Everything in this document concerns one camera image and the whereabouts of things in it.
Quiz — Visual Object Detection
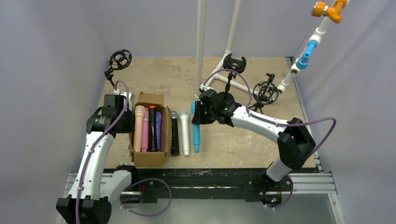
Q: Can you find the tripod shock mount stand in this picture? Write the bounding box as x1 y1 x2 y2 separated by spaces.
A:
249 73 280 114
105 49 133 90

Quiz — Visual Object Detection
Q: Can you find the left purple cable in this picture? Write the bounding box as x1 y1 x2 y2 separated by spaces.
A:
75 80 172 224

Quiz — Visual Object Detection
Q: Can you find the blue microphone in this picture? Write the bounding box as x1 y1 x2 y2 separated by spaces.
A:
191 101 201 153

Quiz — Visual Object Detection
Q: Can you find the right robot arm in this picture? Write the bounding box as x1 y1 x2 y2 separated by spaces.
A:
192 89 316 182

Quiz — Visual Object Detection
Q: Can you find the black sparkly microphone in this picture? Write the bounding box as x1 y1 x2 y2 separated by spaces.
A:
170 111 180 156

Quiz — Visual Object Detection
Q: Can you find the round base mic stand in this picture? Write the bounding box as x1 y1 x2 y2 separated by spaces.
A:
219 54 247 103

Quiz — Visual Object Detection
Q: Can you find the PVC pipe with coloured fittings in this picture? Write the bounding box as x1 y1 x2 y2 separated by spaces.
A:
277 0 350 93

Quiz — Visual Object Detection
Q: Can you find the black microphone orange cap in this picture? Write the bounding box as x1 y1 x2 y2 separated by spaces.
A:
148 105 158 152

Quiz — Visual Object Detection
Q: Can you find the cardboard box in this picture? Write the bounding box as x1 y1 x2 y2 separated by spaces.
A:
128 91 172 168

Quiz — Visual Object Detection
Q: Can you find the aluminium rail frame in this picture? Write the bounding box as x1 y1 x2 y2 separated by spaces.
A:
57 56 346 224

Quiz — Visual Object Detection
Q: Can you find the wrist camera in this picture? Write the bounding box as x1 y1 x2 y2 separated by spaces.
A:
113 89 134 111
199 84 214 93

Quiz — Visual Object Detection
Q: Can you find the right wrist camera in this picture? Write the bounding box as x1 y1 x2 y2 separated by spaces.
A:
199 84 214 93

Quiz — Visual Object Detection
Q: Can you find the purple microphone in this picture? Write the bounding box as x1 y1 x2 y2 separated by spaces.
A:
156 112 162 151

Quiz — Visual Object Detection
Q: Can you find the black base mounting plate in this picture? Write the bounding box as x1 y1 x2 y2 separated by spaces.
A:
103 165 292 206

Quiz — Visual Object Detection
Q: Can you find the pink microphone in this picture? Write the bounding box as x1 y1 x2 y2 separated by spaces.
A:
141 107 149 152

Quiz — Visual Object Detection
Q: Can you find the beige microphone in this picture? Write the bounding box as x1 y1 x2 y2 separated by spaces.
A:
133 105 145 152

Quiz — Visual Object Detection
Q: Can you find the white PVC pipe frame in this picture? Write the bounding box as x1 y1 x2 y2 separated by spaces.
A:
195 0 267 98

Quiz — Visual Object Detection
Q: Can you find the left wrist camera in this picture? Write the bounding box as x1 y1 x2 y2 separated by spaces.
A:
113 89 134 111

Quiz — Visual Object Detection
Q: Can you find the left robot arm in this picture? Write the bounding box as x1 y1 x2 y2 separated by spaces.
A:
56 92 134 224

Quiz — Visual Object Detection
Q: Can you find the white microphone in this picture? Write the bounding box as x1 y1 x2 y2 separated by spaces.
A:
180 111 190 157

